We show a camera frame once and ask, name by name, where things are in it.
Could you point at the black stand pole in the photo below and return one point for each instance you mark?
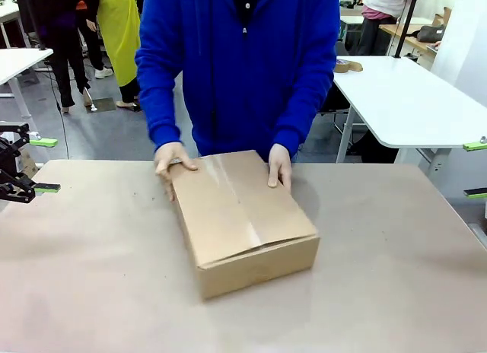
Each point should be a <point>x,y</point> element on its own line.
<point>407,22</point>

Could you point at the person in white pink top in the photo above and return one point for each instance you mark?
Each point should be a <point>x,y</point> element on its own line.
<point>380,14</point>

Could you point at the person's left forearm blue sleeve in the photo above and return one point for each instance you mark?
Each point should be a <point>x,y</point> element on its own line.
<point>296,128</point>

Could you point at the brown bag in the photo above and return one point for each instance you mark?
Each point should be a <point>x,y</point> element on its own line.
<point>430,33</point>

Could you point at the large white table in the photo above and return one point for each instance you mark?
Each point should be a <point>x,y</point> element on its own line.
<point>403,102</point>

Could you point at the person's right hand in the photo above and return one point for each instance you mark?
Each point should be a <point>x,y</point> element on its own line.
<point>171,159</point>

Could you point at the wooden background table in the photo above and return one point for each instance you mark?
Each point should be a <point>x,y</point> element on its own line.
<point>409,37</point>

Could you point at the small white table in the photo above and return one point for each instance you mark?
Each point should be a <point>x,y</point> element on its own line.
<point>19,64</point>

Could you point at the brown cardboard box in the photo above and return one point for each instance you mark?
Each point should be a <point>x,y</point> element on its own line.
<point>243,223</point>

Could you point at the brown packing tape roll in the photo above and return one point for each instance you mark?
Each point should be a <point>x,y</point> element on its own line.
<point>344,66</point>

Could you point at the person's right forearm blue sleeve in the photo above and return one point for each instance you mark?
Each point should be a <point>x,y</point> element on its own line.
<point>163,124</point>

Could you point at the person's left hand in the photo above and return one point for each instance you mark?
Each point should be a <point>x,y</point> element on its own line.
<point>279,166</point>

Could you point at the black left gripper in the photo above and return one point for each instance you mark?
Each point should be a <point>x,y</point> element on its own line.
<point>7,155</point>

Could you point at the dark floor plate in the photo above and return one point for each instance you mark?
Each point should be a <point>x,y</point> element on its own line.
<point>102,104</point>

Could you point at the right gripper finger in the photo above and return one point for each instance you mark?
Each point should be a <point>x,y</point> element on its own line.
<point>475,193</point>
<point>475,146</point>

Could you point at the person in yellow apron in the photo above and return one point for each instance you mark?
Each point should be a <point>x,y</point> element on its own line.
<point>119,37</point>

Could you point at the person in blue hoodie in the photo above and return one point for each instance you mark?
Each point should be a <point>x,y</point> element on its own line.
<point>239,64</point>

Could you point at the small brown carton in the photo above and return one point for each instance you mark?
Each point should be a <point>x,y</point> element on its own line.
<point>27,164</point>

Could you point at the person in dark clothes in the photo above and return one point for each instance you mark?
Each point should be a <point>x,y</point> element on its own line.
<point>62,37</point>

